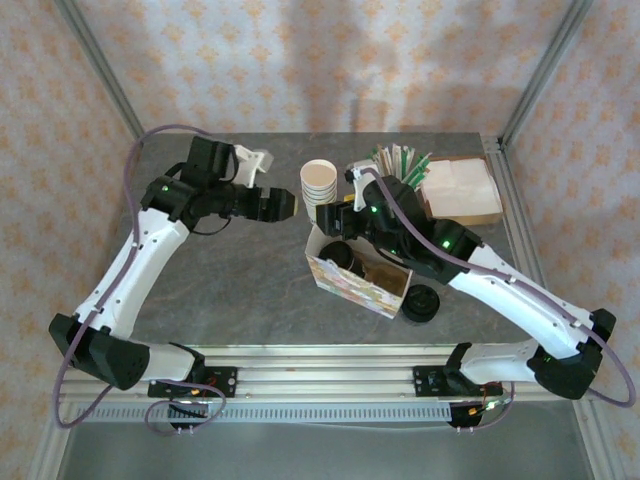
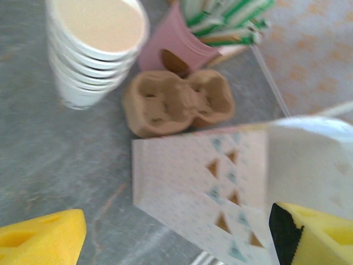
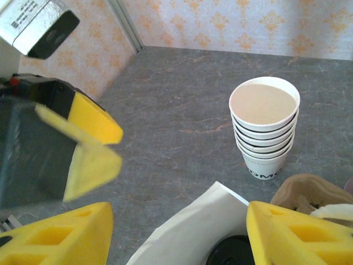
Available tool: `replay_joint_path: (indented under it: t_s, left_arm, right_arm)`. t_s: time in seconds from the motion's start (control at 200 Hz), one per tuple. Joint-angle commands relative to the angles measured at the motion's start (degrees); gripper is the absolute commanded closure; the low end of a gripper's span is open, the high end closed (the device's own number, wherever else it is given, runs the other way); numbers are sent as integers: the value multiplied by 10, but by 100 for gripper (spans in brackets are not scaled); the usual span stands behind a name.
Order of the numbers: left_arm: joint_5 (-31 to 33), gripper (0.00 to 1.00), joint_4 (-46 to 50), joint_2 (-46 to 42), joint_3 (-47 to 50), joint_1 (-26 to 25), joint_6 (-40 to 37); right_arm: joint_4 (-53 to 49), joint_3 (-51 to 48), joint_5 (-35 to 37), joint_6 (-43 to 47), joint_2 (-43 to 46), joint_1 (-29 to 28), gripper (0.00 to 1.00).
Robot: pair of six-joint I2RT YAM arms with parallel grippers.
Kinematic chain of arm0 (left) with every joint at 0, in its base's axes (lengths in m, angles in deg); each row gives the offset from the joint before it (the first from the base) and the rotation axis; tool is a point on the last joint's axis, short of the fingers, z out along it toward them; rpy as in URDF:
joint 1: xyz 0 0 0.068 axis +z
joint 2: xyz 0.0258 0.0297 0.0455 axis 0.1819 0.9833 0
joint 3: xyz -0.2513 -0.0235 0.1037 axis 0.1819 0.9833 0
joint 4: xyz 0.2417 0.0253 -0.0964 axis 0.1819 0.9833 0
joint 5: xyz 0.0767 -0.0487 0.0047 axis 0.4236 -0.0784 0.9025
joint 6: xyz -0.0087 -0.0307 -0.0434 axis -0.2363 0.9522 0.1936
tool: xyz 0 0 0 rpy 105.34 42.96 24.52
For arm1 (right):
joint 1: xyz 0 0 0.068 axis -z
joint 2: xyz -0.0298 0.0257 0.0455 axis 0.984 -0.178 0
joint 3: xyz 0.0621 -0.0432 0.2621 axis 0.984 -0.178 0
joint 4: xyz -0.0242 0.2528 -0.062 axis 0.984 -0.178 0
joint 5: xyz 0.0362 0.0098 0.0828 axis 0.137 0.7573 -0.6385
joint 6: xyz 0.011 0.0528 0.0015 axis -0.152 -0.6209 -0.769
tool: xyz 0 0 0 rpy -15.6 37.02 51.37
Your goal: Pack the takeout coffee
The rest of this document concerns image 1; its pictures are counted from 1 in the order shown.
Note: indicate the aluminium frame upright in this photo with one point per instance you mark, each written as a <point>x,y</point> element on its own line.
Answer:
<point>106,75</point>
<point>543,75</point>

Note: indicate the bundle of wrapped stirrers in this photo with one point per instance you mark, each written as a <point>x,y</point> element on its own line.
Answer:
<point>400,160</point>

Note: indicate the white napkin stack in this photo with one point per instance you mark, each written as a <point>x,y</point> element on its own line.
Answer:
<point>465,185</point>

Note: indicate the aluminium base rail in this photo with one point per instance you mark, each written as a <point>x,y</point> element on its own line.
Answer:
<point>325,380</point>

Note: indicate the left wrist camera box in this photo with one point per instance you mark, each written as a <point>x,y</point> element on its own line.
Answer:
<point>252,162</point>

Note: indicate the brown pulp cup carrier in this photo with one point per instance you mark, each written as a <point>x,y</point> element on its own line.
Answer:
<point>387,280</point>

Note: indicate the white printed paper bag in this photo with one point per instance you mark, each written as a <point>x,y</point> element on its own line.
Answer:
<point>350,292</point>

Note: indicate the stack of paper cups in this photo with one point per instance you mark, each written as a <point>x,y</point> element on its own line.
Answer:
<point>319,172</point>

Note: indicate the aluminium frame leg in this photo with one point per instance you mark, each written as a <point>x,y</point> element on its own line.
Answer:
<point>47,450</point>
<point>597,440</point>

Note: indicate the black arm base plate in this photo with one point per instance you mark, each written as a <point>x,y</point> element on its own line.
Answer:
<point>225,380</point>
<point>425,380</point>

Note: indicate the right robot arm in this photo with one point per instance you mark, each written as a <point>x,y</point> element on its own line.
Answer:
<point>500,315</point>

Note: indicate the aluminium side rail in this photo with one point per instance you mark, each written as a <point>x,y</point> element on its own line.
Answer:
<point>522,240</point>

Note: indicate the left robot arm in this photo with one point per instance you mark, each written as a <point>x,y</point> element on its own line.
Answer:
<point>135,270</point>

